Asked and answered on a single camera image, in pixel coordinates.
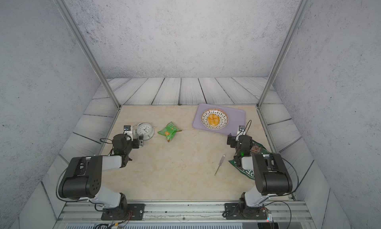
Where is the white twin-bell alarm clock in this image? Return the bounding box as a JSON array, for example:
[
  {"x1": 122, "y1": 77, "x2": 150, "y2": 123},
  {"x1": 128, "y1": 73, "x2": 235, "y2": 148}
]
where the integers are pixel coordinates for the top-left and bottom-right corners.
[{"x1": 135, "y1": 122, "x2": 155, "y2": 141}]

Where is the clear handle screwdriver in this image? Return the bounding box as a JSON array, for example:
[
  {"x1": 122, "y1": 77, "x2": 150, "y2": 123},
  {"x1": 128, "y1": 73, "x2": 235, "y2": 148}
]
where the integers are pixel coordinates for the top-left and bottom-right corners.
[{"x1": 214, "y1": 155, "x2": 226, "y2": 175}]

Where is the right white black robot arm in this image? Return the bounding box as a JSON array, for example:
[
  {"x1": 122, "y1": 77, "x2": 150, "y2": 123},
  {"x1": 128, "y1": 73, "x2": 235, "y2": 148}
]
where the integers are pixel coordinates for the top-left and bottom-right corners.
[{"x1": 227, "y1": 134, "x2": 293, "y2": 214}]

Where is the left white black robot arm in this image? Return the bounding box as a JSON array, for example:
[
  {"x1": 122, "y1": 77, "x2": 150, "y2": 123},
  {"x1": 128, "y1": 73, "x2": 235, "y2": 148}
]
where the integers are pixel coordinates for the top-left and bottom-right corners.
[{"x1": 56, "y1": 134, "x2": 144, "y2": 220}]

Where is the large green chips bag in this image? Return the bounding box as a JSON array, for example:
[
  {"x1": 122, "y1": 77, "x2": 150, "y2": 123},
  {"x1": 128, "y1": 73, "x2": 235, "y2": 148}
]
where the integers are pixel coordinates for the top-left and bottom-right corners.
[{"x1": 228, "y1": 140, "x2": 270, "y2": 180}]

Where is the patterned white plate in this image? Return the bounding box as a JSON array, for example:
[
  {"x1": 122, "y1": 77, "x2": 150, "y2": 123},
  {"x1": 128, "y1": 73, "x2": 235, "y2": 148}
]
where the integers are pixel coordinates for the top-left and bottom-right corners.
[{"x1": 201, "y1": 109, "x2": 229, "y2": 130}]

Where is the lavender plastic tray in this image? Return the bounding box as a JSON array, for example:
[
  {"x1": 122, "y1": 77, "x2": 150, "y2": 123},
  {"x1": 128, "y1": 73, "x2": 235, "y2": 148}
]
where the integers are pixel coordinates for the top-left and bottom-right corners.
[{"x1": 192, "y1": 104, "x2": 246, "y2": 136}]

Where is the small green snack packet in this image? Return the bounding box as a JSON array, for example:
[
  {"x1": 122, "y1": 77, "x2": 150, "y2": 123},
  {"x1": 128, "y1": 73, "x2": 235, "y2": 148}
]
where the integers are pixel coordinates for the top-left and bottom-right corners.
[{"x1": 158, "y1": 122, "x2": 182, "y2": 142}]

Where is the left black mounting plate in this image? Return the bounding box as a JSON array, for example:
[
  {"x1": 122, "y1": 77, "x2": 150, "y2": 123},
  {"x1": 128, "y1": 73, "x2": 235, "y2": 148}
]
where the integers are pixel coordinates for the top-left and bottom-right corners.
[{"x1": 101, "y1": 204, "x2": 145, "y2": 221}]

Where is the black mounting plate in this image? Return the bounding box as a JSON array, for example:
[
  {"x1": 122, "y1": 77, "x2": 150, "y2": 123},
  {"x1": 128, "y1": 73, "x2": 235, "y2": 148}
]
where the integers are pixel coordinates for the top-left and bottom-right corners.
[
  {"x1": 101, "y1": 204, "x2": 145, "y2": 221},
  {"x1": 222, "y1": 203, "x2": 268, "y2": 221}
]

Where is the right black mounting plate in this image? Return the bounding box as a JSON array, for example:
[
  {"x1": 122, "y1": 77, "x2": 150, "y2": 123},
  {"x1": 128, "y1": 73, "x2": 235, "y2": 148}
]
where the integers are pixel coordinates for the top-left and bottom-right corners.
[{"x1": 222, "y1": 203, "x2": 268, "y2": 221}]

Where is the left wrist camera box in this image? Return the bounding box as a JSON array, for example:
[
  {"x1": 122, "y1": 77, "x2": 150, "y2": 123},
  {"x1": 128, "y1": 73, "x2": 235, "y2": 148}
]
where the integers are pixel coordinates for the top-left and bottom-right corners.
[{"x1": 123, "y1": 125, "x2": 134, "y2": 141}]

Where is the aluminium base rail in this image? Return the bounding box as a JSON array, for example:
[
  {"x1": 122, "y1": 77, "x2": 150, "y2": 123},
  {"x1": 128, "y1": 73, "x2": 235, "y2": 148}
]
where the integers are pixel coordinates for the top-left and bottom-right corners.
[{"x1": 55, "y1": 200, "x2": 316, "y2": 229}]

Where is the right aluminium frame post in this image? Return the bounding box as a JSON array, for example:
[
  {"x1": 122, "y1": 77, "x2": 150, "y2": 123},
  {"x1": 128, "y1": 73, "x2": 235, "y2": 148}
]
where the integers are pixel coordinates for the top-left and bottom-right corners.
[{"x1": 257, "y1": 0, "x2": 310, "y2": 110}]

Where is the aluminium frame post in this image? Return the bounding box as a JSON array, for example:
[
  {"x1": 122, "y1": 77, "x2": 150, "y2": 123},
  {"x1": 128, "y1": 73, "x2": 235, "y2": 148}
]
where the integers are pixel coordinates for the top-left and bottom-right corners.
[
  {"x1": 257, "y1": 0, "x2": 310, "y2": 110},
  {"x1": 53, "y1": 0, "x2": 122, "y2": 110}
]

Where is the left aluminium frame post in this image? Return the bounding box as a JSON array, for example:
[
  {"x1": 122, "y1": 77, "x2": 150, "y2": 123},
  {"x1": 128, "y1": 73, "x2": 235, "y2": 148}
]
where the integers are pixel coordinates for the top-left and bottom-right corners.
[{"x1": 53, "y1": 0, "x2": 122, "y2": 110}]

